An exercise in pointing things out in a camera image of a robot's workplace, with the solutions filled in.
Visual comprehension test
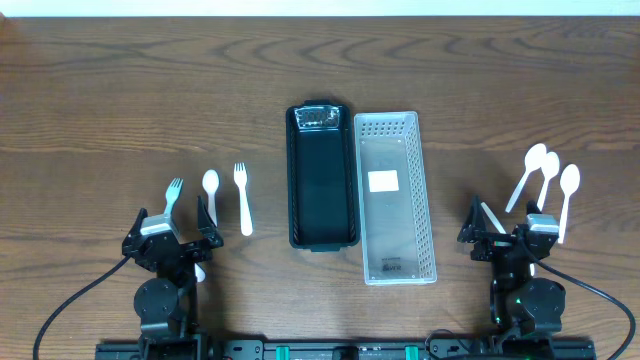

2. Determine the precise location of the white plastic fork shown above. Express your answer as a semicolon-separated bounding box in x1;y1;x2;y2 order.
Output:
194;264;206;283
233;162;253;236

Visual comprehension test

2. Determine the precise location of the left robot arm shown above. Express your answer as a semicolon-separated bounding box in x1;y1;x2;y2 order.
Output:
122;199;224;360

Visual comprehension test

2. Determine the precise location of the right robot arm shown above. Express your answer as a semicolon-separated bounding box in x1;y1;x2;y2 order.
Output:
457;197;566;358

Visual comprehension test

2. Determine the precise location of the black plastic tray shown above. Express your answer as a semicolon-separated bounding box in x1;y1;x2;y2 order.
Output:
285;100;360;252

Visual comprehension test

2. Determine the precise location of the black mounting rail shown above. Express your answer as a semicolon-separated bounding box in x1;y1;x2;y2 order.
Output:
94;337;597;360

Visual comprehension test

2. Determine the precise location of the right black cable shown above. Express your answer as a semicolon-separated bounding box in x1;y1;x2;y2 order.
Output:
519;239;637;360

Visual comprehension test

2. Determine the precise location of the left black cable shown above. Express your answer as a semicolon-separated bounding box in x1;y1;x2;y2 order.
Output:
32;254;132;360

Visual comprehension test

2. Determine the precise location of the white plastic spoon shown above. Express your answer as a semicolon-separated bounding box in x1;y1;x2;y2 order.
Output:
537;151;560;211
505;143;547;213
558;164;581;244
481;202;506;234
202;169;220;225

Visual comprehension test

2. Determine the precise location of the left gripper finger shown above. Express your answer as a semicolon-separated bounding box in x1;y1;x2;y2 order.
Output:
127;208;148;239
197;196;224;248

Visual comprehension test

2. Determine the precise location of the pale green plastic fork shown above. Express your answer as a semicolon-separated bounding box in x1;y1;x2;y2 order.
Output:
164;178;184;215

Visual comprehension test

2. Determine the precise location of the black cable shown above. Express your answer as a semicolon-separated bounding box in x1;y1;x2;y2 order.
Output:
32;254;132;360
519;239;637;360

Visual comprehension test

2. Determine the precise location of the clear perforated plastic basket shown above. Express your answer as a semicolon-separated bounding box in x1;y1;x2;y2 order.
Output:
354;111;437;286

